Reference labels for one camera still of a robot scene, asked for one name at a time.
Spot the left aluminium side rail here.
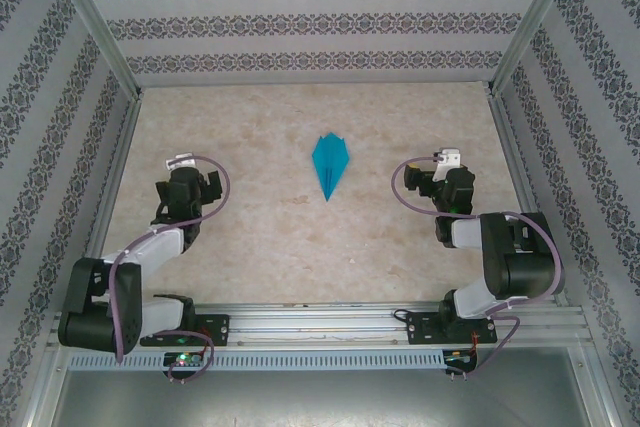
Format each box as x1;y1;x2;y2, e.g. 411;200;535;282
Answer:
69;91;144;311

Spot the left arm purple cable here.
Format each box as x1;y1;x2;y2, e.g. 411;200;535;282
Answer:
110;154;232;384

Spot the right aluminium side rail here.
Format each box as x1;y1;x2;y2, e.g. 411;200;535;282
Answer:
487;86;569;307

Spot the grey metal tray panel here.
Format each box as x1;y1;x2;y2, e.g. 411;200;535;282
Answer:
22;346;619;427

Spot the right aluminium frame post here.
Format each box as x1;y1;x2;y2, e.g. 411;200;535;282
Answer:
488;0;585;96

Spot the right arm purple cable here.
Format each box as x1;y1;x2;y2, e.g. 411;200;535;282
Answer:
391;156;566;382

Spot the slotted grey cable duct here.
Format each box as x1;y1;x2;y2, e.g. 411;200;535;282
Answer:
67;349;446;371

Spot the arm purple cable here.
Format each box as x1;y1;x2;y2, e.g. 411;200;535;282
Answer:
110;154;232;384
391;156;566;382

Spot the aluminium mounting rail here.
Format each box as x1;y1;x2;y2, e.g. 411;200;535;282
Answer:
48;300;587;348

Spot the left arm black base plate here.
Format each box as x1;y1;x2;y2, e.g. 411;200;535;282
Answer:
139;314;232;348

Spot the aluminium frame post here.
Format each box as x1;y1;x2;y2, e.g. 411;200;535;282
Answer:
42;0;145;98
488;0;585;96

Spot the blue square paper sheet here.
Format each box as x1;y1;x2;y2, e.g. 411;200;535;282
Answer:
312;131;353;203

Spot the aluminium side rail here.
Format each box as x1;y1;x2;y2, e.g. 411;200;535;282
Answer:
69;91;144;311
487;86;569;307

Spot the left aluminium frame post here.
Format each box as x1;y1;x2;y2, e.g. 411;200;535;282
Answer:
42;0;145;98

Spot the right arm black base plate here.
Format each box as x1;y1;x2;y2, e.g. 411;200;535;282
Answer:
405;311;500;347

